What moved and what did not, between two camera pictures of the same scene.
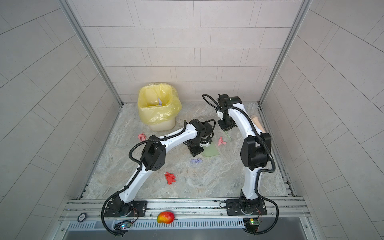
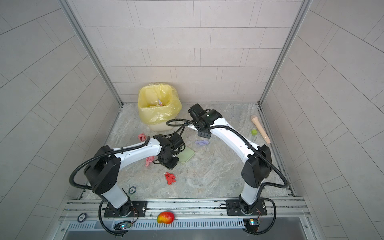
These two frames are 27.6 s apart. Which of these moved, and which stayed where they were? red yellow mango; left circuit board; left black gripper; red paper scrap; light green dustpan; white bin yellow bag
Moved: light green dustpan; left black gripper
Stayed: red paper scrap; left circuit board; white bin yellow bag; red yellow mango
